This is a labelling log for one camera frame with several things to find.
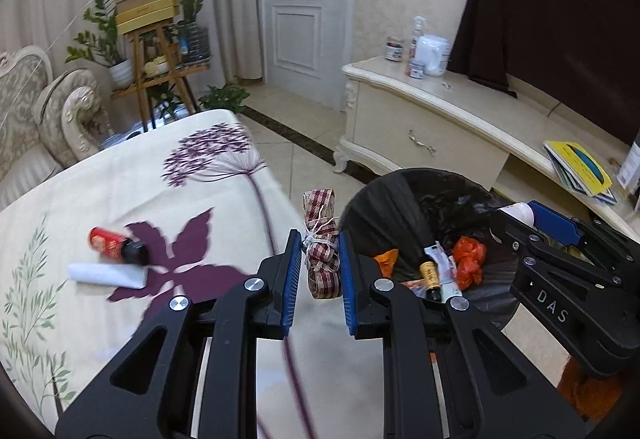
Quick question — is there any low green plant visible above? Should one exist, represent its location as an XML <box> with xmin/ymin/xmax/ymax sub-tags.
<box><xmin>150</xmin><ymin>84</ymin><xmax>186</xmax><ymax>120</ymax></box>

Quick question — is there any wooden plant stand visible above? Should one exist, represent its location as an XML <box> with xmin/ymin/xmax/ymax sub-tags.
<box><xmin>111</xmin><ymin>22</ymin><xmax>211</xmax><ymax>132</ymax></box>

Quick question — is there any yellow blue book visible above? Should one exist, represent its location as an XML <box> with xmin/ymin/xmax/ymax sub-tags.
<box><xmin>542</xmin><ymin>140</ymin><xmax>613</xmax><ymax>196</ymax></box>

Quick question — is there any dark brown curtain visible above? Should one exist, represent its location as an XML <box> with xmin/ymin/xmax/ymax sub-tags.
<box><xmin>445</xmin><ymin>0</ymin><xmax>640</xmax><ymax>147</ymax></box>

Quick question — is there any large red-orange plastic bag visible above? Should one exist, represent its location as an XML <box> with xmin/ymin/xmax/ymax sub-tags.
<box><xmin>452</xmin><ymin>236</ymin><xmax>487</xmax><ymax>291</ymax></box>

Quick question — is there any cream cabinet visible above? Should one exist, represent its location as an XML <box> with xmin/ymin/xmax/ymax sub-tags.
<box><xmin>332</xmin><ymin>56</ymin><xmax>640</xmax><ymax>240</ymax></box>

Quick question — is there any floral bed sheet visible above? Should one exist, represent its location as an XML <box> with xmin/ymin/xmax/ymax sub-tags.
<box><xmin>0</xmin><ymin>108</ymin><xmax>346</xmax><ymax>439</ymax></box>

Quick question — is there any white tube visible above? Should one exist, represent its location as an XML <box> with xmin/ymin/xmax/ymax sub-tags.
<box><xmin>67</xmin><ymin>261</ymin><xmax>149</xmax><ymax>290</ymax></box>

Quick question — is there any potted plant white pot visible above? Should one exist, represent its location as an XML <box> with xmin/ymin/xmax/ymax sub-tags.
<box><xmin>65</xmin><ymin>0</ymin><xmax>136</xmax><ymax>90</ymax></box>

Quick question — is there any plaid ribbon bundle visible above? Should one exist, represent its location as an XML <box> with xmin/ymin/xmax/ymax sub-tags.
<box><xmin>301</xmin><ymin>188</ymin><xmax>346</xmax><ymax>301</ymax></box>

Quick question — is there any small green floor plant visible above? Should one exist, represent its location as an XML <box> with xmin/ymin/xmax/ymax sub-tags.
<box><xmin>197</xmin><ymin>82</ymin><xmax>251</xmax><ymax>115</ymax></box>

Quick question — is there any clear spray bottle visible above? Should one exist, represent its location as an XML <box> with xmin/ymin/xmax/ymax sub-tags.
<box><xmin>407</xmin><ymin>16</ymin><xmax>426</xmax><ymax>62</ymax></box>

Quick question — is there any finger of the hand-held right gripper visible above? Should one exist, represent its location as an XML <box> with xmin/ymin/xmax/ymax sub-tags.
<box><xmin>491</xmin><ymin>210</ymin><xmax>603</xmax><ymax>291</ymax></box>
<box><xmin>529</xmin><ymin>200</ymin><xmax>640</xmax><ymax>271</ymax></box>

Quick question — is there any small orange plastic bag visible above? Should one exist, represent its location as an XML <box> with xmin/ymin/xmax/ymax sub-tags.
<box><xmin>374</xmin><ymin>248</ymin><xmax>401</xmax><ymax>276</ymax></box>

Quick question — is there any yellow flat box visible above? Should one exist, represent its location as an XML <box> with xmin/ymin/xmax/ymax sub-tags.
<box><xmin>116</xmin><ymin>0</ymin><xmax>180</xmax><ymax>19</ymax></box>
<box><xmin>116</xmin><ymin>9</ymin><xmax>180</xmax><ymax>34</ymax></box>

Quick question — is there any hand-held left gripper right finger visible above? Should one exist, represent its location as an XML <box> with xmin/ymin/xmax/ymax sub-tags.
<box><xmin>339</xmin><ymin>231</ymin><xmax>588</xmax><ymax>439</ymax></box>

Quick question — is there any red bottle black cap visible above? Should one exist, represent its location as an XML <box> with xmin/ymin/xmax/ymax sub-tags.
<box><xmin>89</xmin><ymin>226</ymin><xmax>150</xmax><ymax>266</ymax></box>

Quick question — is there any small yellow label bottle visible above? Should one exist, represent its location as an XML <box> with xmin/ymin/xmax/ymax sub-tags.
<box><xmin>419</xmin><ymin>260</ymin><xmax>445</xmax><ymax>304</ymax></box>

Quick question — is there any long grey-white packet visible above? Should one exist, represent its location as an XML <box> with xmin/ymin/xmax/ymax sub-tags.
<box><xmin>424</xmin><ymin>241</ymin><xmax>463</xmax><ymax>302</ymax></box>

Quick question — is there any white container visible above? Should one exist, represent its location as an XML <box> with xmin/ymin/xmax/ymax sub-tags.
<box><xmin>417</xmin><ymin>35</ymin><xmax>451</xmax><ymax>77</ymax></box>

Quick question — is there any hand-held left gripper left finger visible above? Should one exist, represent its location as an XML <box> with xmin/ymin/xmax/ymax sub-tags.
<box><xmin>55</xmin><ymin>229</ymin><xmax>304</xmax><ymax>439</ymax></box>

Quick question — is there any white blue book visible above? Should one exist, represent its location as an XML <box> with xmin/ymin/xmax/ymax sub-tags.
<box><xmin>555</xmin><ymin>164</ymin><xmax>619</xmax><ymax>206</ymax></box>

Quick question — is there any bin with black bag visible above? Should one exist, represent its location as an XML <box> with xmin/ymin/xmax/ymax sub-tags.
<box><xmin>339</xmin><ymin>168</ymin><xmax>523</xmax><ymax>345</ymax></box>

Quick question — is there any ornate beige armchair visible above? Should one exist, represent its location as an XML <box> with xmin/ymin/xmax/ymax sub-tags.
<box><xmin>0</xmin><ymin>45</ymin><xmax>108</xmax><ymax>212</ymax></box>

